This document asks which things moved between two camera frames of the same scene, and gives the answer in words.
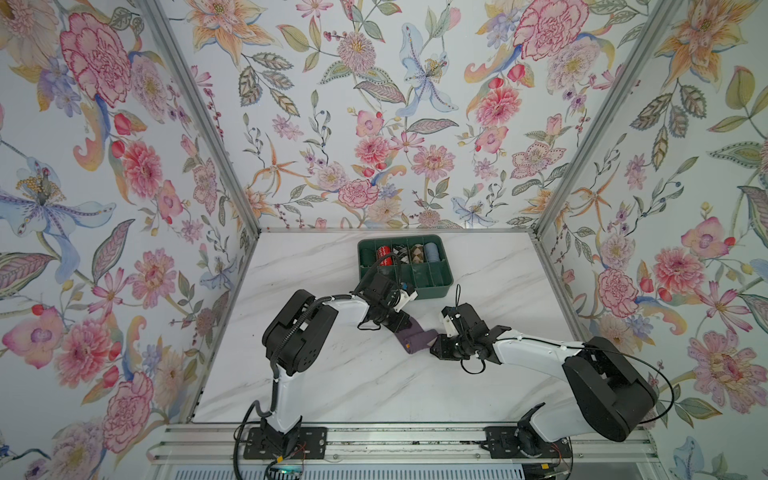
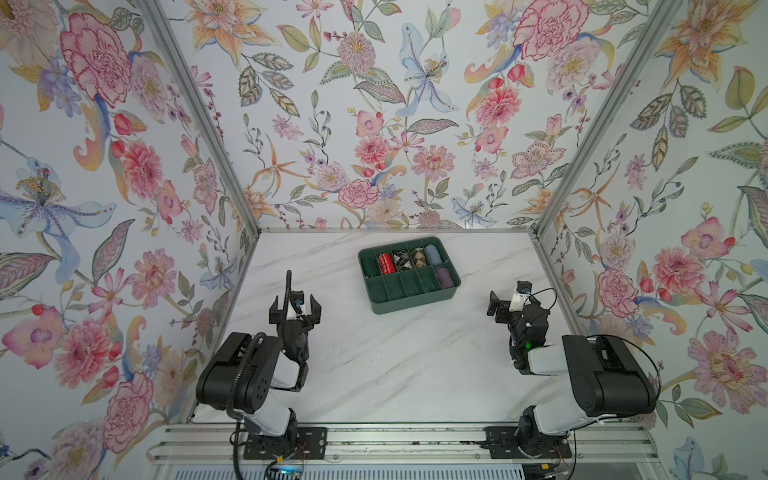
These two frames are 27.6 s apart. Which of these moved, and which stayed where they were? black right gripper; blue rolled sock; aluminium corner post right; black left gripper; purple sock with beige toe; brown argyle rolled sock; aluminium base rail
Moved: black left gripper; purple sock with beige toe; black right gripper
Stayed: aluminium corner post right; aluminium base rail; brown argyle rolled sock; blue rolled sock
